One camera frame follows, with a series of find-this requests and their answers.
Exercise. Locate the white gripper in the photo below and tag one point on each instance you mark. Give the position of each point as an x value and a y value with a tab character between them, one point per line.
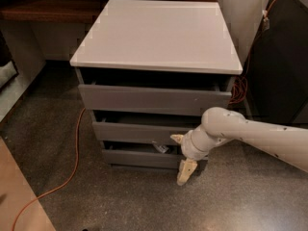
189	148

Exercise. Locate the clear plastic water bottle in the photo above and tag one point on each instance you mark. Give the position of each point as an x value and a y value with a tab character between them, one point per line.
161	148

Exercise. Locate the grey bottom drawer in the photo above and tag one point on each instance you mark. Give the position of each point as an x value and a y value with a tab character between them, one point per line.
127	154

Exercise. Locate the grey drawer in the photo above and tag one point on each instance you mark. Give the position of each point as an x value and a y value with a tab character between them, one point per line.
143	128
151	100
127	154

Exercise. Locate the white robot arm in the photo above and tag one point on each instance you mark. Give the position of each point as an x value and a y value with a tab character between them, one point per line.
219	126

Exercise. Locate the grey middle drawer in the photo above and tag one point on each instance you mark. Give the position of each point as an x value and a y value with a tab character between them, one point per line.
143	128

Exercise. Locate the grey drawer cabinet white top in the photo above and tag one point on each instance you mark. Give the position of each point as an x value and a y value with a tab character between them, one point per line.
158	44

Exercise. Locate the grey top drawer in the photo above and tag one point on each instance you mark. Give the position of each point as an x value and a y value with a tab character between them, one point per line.
151	100

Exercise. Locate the dark cabinet on right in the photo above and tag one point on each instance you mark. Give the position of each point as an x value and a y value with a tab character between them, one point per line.
277	68

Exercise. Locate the dark framed object at left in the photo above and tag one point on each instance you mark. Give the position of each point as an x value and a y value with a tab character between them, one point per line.
8	69

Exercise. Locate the dark wooden shelf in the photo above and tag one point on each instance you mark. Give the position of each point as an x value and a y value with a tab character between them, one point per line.
59	11

